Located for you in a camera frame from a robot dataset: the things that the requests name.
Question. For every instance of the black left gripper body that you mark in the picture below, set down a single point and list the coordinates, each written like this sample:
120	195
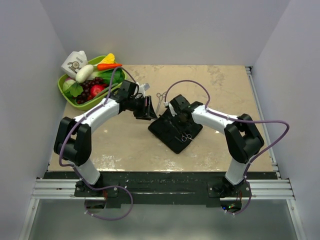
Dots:
140	110

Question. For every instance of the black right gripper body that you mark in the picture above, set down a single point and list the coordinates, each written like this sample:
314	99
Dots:
179	122

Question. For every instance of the silver straight hair scissors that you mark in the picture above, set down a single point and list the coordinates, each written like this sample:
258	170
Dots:
160	97

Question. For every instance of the black zip tool case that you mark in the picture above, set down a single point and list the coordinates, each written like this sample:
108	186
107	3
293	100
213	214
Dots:
165	130

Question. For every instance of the silver thinning scissors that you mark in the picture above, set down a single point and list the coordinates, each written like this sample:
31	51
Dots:
184	138

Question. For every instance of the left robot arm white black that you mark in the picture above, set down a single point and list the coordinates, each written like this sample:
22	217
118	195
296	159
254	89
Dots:
73	141

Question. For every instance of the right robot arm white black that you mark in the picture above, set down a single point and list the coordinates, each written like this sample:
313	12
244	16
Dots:
243	138

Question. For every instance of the red toy fruit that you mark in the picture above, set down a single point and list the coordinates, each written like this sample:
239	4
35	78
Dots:
96	89

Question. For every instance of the orange toy carrot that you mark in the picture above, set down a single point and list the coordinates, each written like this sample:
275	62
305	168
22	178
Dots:
107	66

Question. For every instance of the purple toy grapes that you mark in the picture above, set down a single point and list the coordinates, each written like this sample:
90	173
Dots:
86	96

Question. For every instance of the yellow toy pepper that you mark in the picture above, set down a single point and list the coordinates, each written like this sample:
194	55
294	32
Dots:
108	59

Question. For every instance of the white toy radish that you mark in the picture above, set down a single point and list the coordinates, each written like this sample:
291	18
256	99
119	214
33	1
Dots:
84	73

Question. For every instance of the green plastic tray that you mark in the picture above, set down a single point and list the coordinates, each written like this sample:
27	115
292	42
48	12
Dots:
93	102

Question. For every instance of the green toy leafy vegetable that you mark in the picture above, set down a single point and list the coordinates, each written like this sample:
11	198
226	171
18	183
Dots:
72	88

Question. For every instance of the white paper bag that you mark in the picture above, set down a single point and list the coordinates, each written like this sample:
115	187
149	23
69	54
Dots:
74	62

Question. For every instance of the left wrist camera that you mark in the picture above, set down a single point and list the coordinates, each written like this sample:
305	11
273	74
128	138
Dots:
142	88

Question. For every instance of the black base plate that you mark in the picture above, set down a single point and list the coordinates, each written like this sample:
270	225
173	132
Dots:
152	188

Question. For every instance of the aluminium frame rail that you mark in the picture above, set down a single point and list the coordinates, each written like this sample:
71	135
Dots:
46	189

